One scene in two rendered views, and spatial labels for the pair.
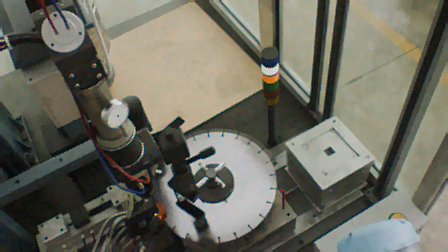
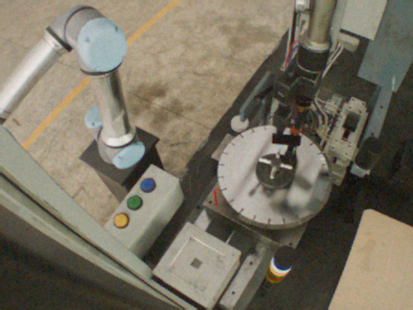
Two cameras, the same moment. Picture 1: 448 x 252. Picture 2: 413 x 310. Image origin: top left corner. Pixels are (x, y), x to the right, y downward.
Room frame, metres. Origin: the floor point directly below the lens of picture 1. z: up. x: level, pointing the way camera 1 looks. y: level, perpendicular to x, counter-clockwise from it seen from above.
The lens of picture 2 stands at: (0.86, -0.31, 1.77)
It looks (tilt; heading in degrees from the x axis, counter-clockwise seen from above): 58 degrees down; 152
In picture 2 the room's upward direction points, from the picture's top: 9 degrees counter-clockwise
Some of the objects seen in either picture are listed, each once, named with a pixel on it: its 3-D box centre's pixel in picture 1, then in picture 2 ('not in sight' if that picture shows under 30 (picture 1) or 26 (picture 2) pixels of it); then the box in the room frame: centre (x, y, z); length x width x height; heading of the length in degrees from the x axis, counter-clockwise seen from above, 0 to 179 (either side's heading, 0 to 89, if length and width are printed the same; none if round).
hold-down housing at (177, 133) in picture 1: (177, 158); (285, 100); (0.53, 0.11, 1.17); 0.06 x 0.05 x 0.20; 102
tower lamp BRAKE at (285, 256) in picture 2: (269, 57); (285, 257); (0.81, -0.15, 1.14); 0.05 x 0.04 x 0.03; 21
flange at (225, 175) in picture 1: (212, 180); (274, 169); (0.58, 0.05, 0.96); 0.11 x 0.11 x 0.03
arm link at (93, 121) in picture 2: not in sight; (104, 124); (0.05, -0.27, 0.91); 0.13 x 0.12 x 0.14; 3
